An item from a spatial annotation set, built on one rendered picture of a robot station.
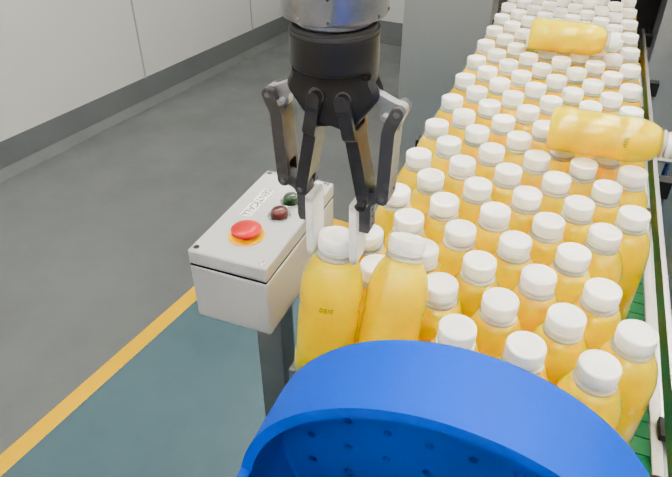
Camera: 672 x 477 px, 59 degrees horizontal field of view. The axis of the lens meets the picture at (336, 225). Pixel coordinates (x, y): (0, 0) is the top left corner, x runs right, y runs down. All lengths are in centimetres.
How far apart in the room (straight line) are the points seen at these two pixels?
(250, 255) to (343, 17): 31
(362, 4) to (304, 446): 35
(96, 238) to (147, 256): 28
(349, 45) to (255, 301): 33
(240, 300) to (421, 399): 39
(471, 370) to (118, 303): 210
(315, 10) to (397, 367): 26
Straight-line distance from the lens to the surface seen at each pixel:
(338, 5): 46
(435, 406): 35
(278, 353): 87
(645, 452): 82
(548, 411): 38
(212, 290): 72
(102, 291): 248
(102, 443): 197
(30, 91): 353
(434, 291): 66
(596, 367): 63
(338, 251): 60
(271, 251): 68
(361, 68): 49
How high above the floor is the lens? 151
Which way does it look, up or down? 34 degrees down
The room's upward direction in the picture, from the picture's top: straight up
